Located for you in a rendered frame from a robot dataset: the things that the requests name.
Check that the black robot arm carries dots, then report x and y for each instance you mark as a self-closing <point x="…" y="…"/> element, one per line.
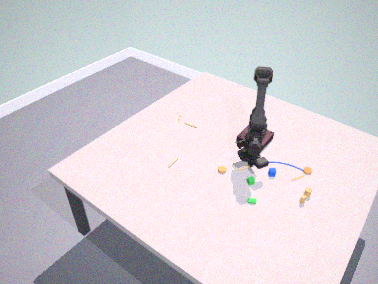
<point x="258" y="119"/>

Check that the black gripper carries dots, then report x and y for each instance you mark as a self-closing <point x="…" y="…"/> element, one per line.
<point x="259" y="161"/>

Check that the wooden cylinder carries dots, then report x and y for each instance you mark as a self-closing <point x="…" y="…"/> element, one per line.
<point x="308" y="192"/>

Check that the round wooden button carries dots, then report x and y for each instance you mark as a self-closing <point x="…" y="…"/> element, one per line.
<point x="307" y="171"/>

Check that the tan flat disc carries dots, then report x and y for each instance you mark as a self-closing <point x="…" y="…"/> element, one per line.
<point x="222" y="169"/>

